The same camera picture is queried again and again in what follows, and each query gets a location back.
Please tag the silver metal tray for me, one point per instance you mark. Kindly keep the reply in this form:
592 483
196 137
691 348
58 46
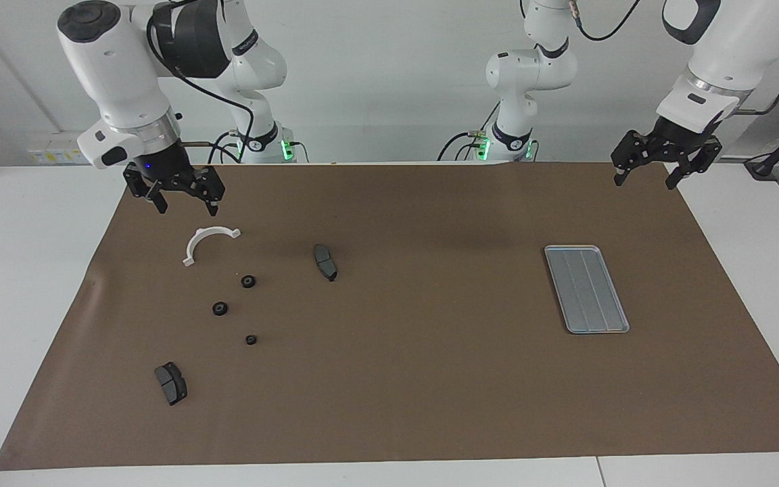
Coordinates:
585 291

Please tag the dark grey brake pad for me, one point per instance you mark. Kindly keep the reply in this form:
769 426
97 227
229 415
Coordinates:
325 262
172 384

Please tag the brown table mat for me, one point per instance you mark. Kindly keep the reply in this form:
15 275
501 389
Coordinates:
430 372

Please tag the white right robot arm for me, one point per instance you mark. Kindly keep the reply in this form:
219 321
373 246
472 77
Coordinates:
112 67

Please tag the white curved plastic bracket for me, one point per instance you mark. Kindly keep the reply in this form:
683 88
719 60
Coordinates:
193 243

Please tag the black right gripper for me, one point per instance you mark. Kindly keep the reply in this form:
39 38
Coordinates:
163 169

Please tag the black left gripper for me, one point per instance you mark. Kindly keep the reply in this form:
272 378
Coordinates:
673 142

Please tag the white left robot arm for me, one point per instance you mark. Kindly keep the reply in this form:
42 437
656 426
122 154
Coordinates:
531 67

